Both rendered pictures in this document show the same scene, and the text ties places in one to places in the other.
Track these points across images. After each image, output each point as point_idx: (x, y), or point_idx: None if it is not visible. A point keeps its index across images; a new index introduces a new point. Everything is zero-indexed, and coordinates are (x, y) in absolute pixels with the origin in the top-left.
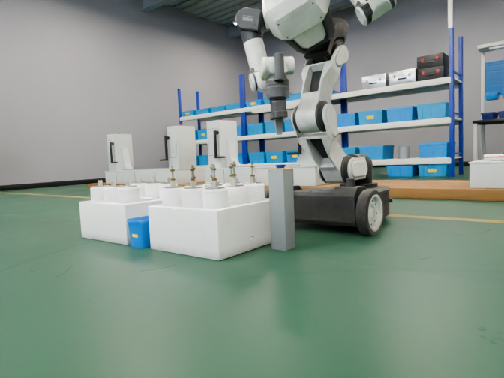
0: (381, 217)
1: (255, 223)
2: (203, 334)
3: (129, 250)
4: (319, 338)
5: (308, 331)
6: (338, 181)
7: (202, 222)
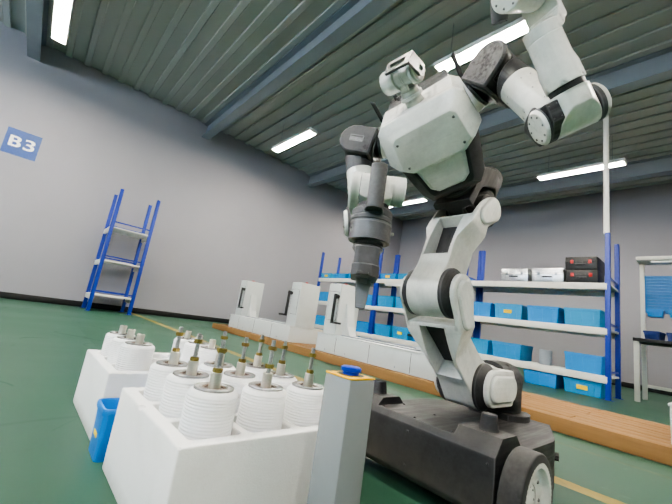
0: None
1: (282, 476)
2: None
3: (65, 463)
4: None
5: None
6: (466, 403)
7: (156, 460)
